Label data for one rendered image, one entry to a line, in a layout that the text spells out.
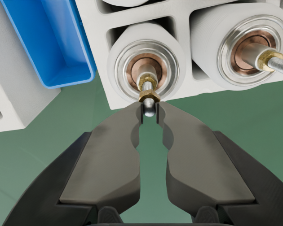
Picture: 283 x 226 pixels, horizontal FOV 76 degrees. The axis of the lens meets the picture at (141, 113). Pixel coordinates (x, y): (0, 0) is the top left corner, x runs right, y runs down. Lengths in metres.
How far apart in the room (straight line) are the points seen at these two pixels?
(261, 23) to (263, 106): 0.41
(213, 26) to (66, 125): 0.49
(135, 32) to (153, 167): 0.53
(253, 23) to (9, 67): 0.38
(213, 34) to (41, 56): 0.32
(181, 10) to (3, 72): 0.30
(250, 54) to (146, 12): 0.14
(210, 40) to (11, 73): 0.33
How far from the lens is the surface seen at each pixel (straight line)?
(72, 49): 0.49
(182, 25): 0.28
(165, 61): 0.21
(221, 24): 0.23
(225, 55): 0.23
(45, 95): 0.47
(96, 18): 0.28
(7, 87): 0.39
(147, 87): 0.16
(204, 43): 0.24
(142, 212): 0.88
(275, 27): 0.24
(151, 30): 0.21
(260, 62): 0.21
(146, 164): 0.66
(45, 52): 0.44
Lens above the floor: 0.46
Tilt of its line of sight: 60 degrees down
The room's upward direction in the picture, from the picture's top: 179 degrees counter-clockwise
